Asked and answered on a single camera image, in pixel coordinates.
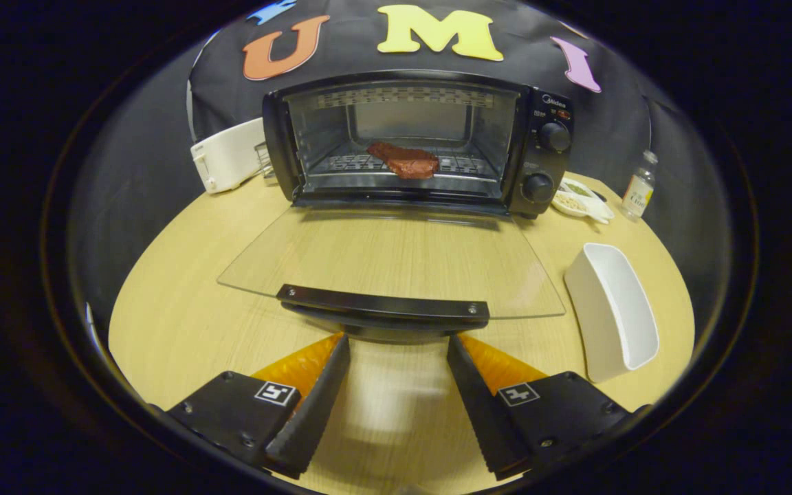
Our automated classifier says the white divided plate with beans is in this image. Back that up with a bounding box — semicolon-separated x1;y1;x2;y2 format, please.
551;177;615;225

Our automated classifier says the clear plastic bottle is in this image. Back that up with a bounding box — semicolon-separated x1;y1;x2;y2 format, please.
621;150;659;222

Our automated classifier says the brown meat piece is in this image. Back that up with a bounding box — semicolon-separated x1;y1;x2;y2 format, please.
367;142;440;181

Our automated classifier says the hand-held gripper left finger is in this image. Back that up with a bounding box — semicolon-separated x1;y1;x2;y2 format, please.
166;332;352;480

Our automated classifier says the white rectangular tray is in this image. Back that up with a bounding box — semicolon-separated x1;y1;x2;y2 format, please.
564;242;660;384

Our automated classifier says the white toaster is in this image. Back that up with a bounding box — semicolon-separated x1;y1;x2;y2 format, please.
190;118;267;195

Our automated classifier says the black toaster oven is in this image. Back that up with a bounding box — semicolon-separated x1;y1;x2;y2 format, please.
217;69;573;342

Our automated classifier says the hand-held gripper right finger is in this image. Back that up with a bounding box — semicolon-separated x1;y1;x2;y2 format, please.
446;333;635;481

